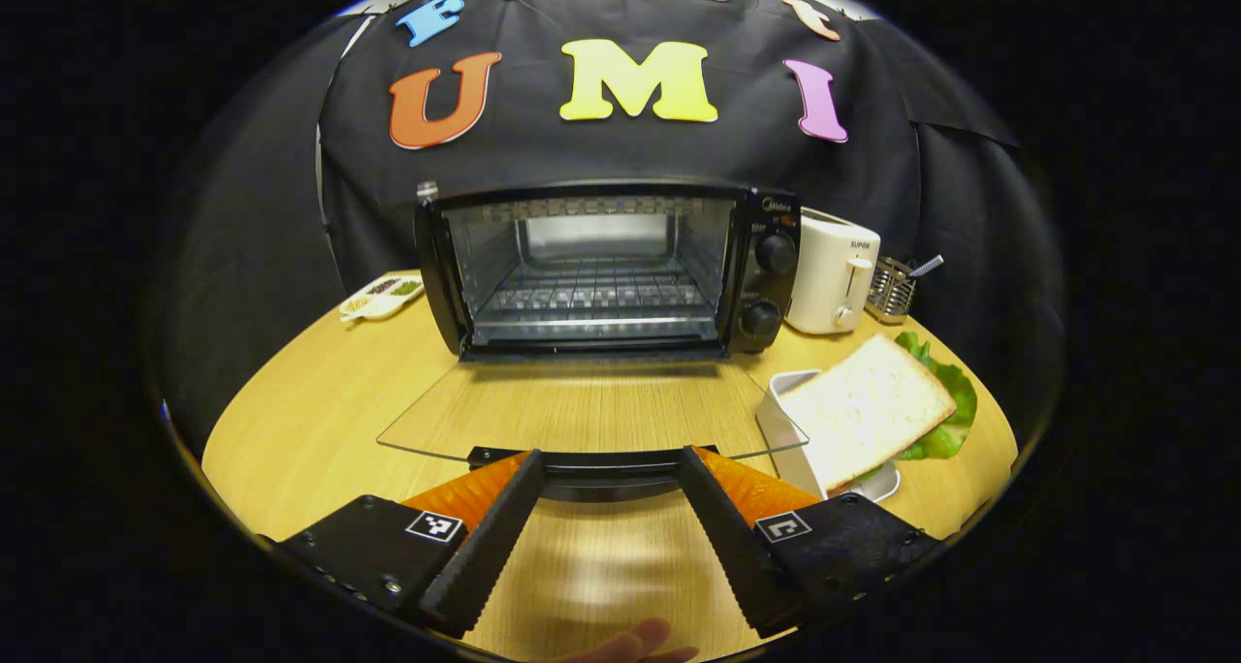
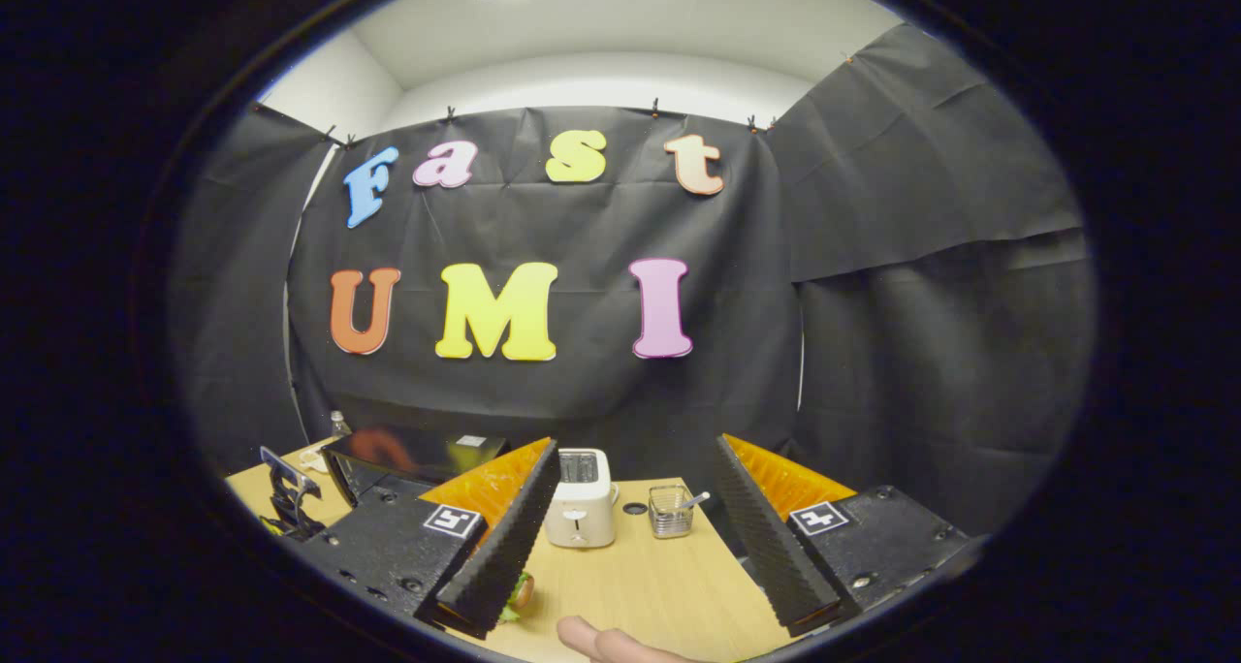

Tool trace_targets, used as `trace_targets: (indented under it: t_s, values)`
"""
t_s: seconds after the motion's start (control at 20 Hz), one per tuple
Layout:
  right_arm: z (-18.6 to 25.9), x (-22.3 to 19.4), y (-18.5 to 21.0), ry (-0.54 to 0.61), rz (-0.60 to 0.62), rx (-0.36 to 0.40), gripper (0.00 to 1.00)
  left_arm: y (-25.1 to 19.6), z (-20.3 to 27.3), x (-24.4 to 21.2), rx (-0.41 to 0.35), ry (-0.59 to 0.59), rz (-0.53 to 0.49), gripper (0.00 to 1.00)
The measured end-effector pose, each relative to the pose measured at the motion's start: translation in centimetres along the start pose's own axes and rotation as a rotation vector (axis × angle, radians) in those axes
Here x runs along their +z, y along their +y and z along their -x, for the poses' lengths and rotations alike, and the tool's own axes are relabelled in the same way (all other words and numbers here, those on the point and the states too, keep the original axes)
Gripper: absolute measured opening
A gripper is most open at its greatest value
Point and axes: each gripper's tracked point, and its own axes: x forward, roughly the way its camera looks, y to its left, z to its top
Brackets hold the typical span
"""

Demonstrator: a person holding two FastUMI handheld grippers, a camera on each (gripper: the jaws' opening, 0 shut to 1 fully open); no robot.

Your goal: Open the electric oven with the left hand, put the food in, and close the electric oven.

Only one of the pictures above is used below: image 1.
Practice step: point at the black electric oven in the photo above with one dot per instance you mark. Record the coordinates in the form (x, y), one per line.
(751, 290)

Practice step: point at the metal utensil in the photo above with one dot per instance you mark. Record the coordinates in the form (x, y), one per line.
(926, 266)

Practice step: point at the black backdrop cloth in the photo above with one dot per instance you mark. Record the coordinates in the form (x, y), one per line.
(543, 159)

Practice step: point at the white toaster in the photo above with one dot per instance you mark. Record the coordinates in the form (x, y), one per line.
(824, 275)

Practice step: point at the lettuce sandwich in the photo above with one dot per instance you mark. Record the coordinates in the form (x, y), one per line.
(863, 411)

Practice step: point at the white rectangular tray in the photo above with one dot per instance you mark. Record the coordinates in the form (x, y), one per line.
(780, 421)

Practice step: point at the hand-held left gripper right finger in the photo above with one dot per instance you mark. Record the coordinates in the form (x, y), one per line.
(732, 547)

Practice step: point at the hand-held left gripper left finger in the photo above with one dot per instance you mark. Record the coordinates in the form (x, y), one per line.
(490, 547)

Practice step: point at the metal mesh holder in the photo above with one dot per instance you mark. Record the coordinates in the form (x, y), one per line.
(887, 295)

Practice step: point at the white compartment dish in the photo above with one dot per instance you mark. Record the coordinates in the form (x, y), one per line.
(383, 297)

